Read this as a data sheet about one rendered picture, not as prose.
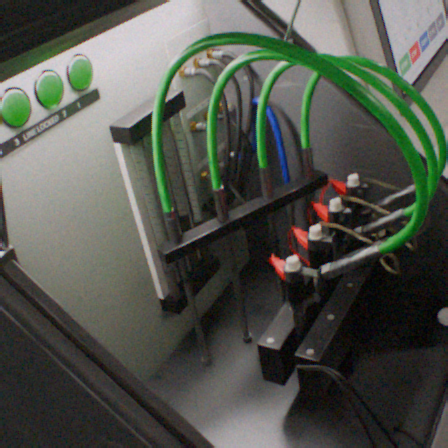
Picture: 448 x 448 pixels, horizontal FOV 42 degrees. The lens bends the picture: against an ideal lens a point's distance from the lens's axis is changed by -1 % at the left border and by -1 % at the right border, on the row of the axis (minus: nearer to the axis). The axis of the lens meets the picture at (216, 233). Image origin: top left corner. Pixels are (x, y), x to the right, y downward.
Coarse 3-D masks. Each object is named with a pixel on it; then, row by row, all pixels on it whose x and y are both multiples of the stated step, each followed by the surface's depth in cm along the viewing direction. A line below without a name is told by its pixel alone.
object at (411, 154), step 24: (192, 48) 68; (264, 48) 64; (288, 48) 62; (168, 72) 72; (336, 72) 61; (360, 96) 61; (384, 120) 61; (408, 144) 61; (168, 192) 86; (168, 216) 87; (408, 240) 68
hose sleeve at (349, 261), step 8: (368, 248) 72; (376, 248) 71; (352, 256) 74; (360, 256) 73; (368, 256) 72; (376, 256) 71; (384, 256) 71; (336, 264) 75; (344, 264) 74; (352, 264) 74; (360, 264) 73; (336, 272) 76; (344, 272) 75
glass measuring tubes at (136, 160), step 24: (168, 96) 91; (120, 120) 86; (144, 120) 86; (168, 120) 95; (120, 144) 86; (144, 144) 91; (168, 144) 93; (120, 168) 89; (144, 168) 89; (168, 168) 95; (144, 192) 91; (192, 192) 101; (144, 216) 94; (192, 216) 104; (144, 240) 96; (168, 240) 101; (168, 264) 99; (192, 264) 106; (216, 264) 110; (168, 288) 102; (192, 288) 105
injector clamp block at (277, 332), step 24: (312, 288) 95; (336, 288) 94; (360, 288) 93; (288, 312) 91; (312, 312) 94; (336, 312) 89; (360, 312) 95; (264, 336) 87; (288, 336) 87; (312, 336) 86; (336, 336) 86; (360, 336) 97; (264, 360) 88; (288, 360) 88; (312, 360) 82; (336, 360) 88; (312, 384) 85
